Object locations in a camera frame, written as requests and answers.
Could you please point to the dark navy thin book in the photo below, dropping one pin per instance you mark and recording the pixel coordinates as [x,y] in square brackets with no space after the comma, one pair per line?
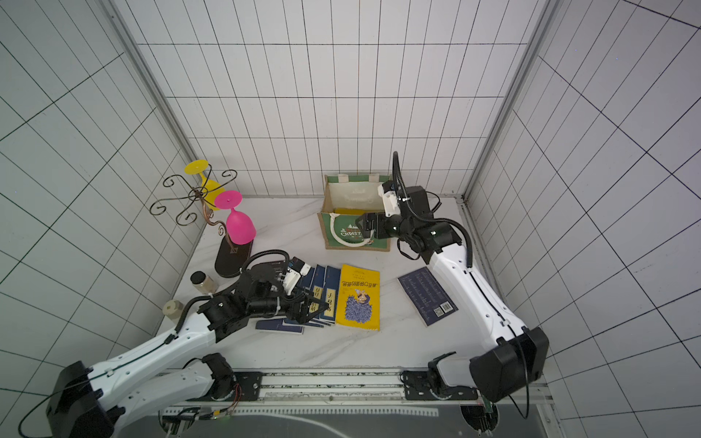
[429,298]

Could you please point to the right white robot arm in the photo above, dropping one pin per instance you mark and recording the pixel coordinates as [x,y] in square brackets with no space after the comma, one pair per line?
[503,355]

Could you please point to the green jute canvas bag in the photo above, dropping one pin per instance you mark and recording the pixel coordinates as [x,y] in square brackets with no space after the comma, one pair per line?
[356,191]

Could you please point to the yellow book purple picture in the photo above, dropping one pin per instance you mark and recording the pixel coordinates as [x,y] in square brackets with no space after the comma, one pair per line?
[358,304]

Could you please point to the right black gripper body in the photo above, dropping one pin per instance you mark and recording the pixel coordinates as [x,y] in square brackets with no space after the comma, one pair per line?
[375,224]

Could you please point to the small jar black lid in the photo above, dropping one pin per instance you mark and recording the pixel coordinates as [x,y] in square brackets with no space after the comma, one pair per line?
[203,283]

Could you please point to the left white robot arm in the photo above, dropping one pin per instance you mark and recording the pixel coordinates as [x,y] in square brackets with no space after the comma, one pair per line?
[178,365]

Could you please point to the white jar white lid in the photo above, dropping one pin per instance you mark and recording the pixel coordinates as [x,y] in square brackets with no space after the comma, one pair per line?
[173,310]

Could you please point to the aluminium mounting rail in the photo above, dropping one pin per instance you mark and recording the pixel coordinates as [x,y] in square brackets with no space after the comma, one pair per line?
[328,386]

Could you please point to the pink plastic wine glass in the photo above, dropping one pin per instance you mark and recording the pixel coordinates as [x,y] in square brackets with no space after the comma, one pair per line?
[239,226]

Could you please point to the blue book yellow label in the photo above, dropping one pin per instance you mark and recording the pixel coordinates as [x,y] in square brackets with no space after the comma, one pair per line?
[316,284]

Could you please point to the navy book at bottom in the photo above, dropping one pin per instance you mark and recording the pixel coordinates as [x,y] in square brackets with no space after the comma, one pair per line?
[279,326]

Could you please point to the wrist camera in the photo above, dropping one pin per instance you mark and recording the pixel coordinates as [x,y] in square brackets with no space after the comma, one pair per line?
[297,269]
[389,198]

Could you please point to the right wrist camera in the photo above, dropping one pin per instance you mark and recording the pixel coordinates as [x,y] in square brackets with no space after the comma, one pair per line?
[389,198]

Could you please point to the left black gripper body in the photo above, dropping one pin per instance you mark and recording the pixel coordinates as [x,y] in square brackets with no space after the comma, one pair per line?
[275,302]

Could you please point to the yellow plastic wine glass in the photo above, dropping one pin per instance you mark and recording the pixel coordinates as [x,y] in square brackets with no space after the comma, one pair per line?
[209,188]

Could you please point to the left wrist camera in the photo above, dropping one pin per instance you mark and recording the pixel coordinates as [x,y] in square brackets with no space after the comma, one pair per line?
[297,269]

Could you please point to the yellow book plain cover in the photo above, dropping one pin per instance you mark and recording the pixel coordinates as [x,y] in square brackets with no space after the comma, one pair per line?
[348,211]

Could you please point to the metal scroll glass rack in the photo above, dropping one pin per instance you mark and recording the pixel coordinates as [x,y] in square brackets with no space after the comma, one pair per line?
[230,257]

